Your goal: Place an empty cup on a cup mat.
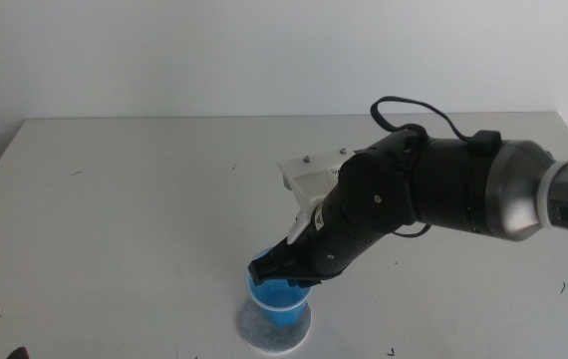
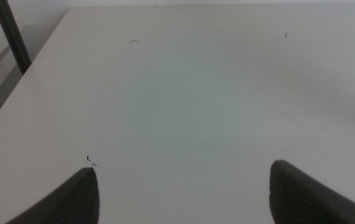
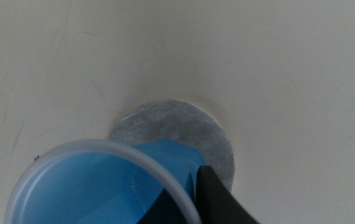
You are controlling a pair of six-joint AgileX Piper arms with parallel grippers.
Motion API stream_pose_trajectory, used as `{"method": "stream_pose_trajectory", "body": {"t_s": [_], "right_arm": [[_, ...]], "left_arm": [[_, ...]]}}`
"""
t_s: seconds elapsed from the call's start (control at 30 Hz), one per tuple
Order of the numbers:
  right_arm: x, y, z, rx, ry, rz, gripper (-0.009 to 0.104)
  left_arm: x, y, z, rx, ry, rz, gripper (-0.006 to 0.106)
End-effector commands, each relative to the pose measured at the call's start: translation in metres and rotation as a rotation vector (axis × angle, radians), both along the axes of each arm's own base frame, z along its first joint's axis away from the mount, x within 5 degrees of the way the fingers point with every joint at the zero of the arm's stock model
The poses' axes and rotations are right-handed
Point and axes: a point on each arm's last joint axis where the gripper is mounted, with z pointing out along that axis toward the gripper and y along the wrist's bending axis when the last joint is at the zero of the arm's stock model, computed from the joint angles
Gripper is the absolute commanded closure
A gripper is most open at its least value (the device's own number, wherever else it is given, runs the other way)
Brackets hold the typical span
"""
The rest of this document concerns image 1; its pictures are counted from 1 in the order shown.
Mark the round grey cup mat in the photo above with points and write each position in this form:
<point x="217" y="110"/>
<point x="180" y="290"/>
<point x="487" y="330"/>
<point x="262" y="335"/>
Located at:
<point x="256" y="331"/>

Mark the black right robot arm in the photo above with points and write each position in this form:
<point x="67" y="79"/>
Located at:
<point x="453" y="189"/>

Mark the blue plastic cup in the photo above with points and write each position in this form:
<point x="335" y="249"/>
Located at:
<point x="279" y="301"/>

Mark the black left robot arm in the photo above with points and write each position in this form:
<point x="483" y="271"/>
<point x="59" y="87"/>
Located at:
<point x="18" y="354"/>

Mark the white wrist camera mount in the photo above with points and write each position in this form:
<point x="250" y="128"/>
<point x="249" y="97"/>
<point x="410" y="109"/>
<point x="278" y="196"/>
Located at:
<point x="309" y="187"/>

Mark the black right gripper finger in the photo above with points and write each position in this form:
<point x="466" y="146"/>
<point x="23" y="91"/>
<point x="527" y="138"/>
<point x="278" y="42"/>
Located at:
<point x="303" y="283"/>
<point x="266" y="270"/>

